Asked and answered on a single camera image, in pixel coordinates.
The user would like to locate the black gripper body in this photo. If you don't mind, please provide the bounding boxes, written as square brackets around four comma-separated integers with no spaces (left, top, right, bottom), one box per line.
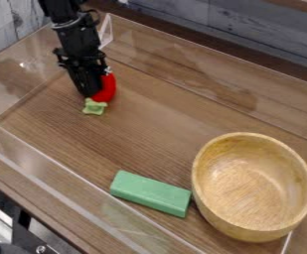
[54,48,111,77]

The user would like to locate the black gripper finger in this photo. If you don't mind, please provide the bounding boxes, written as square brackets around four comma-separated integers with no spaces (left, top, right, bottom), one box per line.
[89,67,105,95]
[69,68,89,97]

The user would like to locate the red plush strawberry toy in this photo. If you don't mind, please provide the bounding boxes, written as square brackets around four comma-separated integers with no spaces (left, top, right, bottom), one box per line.
[81,72,118,116]

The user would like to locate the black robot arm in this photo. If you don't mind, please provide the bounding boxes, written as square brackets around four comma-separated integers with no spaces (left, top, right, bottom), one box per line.
[38,0,107,97]

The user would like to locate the clear acrylic tray walls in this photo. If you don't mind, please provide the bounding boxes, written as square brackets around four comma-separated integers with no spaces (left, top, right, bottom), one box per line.
[0,17,307,254]

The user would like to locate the green rectangular block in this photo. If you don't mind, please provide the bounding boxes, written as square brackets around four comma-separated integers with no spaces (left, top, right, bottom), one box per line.
[110,171,192,218]

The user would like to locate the wooden bowl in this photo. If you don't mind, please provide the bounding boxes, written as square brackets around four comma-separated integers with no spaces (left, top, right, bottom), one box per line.
[192,132,307,243]

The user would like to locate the black device with knob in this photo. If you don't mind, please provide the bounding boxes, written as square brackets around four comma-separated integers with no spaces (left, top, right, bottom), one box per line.
[0,231,59,254]

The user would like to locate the clear acrylic corner bracket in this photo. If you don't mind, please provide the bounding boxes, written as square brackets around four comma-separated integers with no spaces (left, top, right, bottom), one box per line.
[98,14,113,49]

